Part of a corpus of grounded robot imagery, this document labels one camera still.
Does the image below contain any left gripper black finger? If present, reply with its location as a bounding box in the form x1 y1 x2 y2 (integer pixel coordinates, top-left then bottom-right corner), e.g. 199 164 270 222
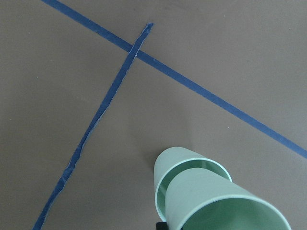
155 222 168 230

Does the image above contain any green cup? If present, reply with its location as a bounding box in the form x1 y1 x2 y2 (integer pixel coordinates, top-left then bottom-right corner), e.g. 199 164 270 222
154 147 232 222
165 168 291 230

